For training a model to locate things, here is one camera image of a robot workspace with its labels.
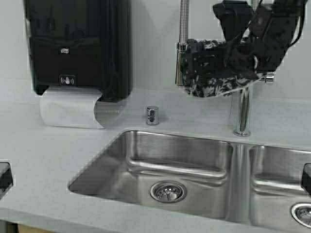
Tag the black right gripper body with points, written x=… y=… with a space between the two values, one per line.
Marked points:
x=255 y=40

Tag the black white patterned cloth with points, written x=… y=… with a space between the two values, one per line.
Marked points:
x=213 y=68

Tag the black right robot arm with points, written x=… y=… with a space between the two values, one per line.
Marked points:
x=298 y=17

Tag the black robot base left corner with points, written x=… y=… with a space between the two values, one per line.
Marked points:
x=6 y=179

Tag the black robot base right corner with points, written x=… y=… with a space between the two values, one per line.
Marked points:
x=306 y=178

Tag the chrome kitchen faucet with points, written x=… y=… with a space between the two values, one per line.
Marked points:
x=242 y=127

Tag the stainless steel double sink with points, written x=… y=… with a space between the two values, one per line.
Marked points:
x=238 y=182

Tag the chrome sink drain strainer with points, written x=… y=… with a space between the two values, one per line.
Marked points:
x=168 y=191

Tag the black paper towel dispenser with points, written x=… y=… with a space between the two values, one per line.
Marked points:
x=80 y=43

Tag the white paper towel sheet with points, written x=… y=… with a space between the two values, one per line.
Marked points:
x=70 y=107

